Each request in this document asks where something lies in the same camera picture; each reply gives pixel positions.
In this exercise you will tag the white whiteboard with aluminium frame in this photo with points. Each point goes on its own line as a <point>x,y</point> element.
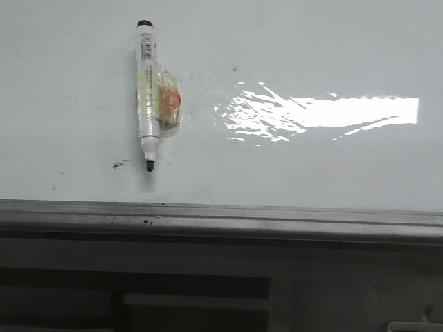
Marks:
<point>299,119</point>

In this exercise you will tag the white whiteboard marker with tape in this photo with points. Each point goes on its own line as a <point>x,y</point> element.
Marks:
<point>157,93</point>

